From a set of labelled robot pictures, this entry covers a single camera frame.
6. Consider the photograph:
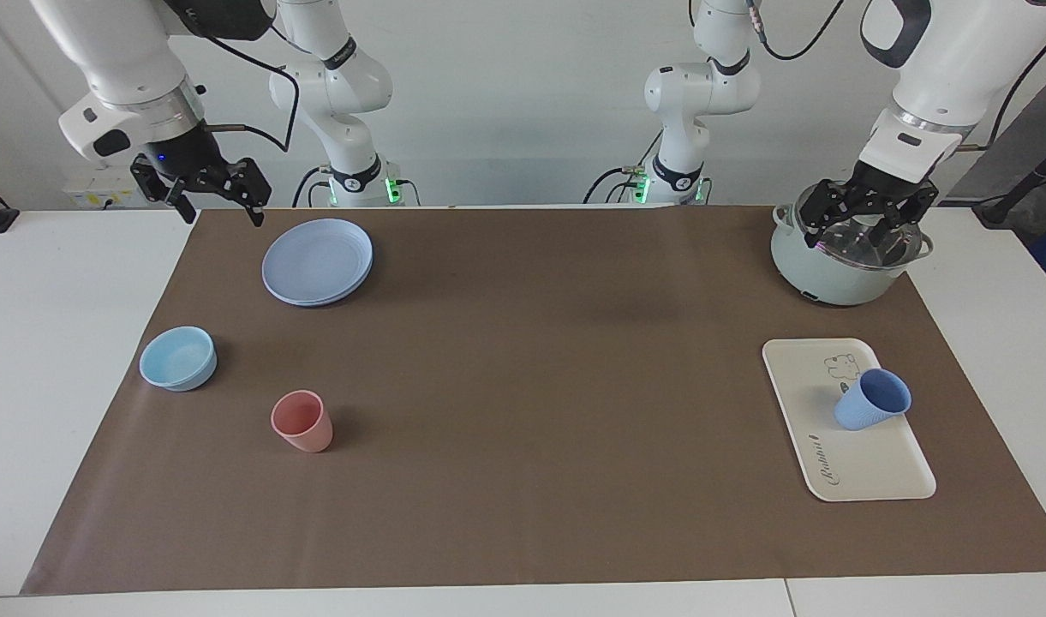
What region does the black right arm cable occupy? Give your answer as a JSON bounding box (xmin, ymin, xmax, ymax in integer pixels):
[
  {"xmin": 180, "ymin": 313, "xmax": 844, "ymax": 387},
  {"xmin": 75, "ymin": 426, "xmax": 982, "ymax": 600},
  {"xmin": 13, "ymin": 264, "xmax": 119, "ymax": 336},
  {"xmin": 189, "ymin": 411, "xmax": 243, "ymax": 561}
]
[{"xmin": 199, "ymin": 24, "xmax": 302, "ymax": 155}]

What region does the black right arm strap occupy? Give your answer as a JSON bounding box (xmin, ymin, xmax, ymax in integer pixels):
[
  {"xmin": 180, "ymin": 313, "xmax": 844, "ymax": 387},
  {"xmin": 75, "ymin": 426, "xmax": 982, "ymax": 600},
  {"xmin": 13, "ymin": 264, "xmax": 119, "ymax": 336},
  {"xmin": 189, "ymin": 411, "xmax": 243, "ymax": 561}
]
[{"xmin": 320, "ymin": 36, "xmax": 359, "ymax": 72}]

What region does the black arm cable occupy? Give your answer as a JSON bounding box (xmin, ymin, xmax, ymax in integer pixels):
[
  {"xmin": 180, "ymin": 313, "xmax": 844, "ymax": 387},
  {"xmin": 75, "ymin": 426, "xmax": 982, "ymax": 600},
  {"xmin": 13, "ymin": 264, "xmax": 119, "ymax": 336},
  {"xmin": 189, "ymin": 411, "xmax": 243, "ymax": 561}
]
[
  {"xmin": 199, "ymin": 24, "xmax": 302, "ymax": 155},
  {"xmin": 744, "ymin": 0, "xmax": 1046, "ymax": 153}
]

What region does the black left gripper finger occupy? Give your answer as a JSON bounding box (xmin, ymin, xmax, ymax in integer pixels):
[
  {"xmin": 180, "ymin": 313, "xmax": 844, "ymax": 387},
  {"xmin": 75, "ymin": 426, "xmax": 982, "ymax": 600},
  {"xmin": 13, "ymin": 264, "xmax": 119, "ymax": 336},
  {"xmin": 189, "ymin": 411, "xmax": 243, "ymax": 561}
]
[
  {"xmin": 869, "ymin": 183, "xmax": 941, "ymax": 251},
  {"xmin": 799, "ymin": 177, "xmax": 859, "ymax": 251}
]

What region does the light blue bowl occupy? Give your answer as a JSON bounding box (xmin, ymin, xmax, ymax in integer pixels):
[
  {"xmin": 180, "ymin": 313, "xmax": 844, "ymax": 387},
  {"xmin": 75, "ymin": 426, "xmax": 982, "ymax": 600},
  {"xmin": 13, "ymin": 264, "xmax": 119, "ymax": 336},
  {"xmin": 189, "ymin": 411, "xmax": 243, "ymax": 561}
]
[{"xmin": 138, "ymin": 326, "xmax": 218, "ymax": 393}]

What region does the brown paper table mat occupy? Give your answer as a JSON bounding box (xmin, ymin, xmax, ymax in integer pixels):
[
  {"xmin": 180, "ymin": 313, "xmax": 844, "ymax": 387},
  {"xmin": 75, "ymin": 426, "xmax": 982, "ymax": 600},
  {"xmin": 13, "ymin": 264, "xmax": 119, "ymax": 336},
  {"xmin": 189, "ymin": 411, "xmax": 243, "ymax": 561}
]
[{"xmin": 20, "ymin": 206, "xmax": 1046, "ymax": 597}]

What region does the pink cup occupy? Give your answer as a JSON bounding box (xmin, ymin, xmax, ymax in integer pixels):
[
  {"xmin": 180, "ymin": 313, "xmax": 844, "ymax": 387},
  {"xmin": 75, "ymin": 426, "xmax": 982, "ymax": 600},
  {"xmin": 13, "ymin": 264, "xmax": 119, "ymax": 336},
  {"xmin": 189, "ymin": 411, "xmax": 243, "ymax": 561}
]
[{"xmin": 270, "ymin": 390, "xmax": 335, "ymax": 454}]

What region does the white wall power strip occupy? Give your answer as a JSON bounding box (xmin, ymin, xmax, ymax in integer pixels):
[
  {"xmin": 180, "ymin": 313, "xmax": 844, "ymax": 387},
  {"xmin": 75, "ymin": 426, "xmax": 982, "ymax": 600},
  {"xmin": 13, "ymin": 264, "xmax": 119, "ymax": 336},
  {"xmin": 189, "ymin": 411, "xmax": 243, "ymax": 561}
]
[{"xmin": 63, "ymin": 167, "xmax": 148, "ymax": 212}]

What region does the black stand pole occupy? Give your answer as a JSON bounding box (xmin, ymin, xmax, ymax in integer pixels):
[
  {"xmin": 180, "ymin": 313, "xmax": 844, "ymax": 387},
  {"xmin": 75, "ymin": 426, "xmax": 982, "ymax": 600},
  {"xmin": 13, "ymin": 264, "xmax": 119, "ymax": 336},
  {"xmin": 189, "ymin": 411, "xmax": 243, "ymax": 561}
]
[{"xmin": 971, "ymin": 141, "xmax": 1046, "ymax": 230}]

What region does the cream rabbit print tray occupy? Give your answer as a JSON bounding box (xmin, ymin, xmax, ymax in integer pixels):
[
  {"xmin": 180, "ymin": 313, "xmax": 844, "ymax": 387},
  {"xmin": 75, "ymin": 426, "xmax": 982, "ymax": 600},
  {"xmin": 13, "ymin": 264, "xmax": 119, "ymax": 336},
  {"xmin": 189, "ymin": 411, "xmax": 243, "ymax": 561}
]
[{"xmin": 762, "ymin": 338, "xmax": 938, "ymax": 503}]

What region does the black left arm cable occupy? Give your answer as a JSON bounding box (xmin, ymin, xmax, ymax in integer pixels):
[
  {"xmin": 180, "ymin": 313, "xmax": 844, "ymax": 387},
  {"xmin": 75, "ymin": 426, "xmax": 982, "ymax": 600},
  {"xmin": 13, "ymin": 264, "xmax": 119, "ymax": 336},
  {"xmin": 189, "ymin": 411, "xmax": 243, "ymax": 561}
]
[{"xmin": 744, "ymin": 0, "xmax": 1046, "ymax": 153}]

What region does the blue ribbed cup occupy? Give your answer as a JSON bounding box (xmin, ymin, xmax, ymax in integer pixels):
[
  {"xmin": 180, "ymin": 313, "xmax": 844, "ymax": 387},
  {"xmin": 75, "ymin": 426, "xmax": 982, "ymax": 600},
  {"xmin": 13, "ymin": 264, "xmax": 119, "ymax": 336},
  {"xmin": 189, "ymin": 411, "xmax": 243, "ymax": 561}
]
[{"xmin": 834, "ymin": 368, "xmax": 913, "ymax": 432}]

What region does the pale blue plate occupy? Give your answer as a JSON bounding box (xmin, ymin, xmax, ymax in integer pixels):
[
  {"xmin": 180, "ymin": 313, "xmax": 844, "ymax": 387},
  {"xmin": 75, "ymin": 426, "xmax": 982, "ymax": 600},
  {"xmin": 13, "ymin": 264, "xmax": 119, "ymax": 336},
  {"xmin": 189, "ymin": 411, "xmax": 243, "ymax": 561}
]
[{"xmin": 260, "ymin": 218, "xmax": 375, "ymax": 309}]

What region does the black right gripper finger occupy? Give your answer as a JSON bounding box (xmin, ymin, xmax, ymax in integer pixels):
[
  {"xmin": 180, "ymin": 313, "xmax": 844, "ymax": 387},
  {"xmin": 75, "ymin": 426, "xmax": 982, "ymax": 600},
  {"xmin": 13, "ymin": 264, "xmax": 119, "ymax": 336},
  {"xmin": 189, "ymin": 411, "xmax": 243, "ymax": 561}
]
[
  {"xmin": 130, "ymin": 153, "xmax": 195, "ymax": 227},
  {"xmin": 221, "ymin": 156, "xmax": 274, "ymax": 228}
]

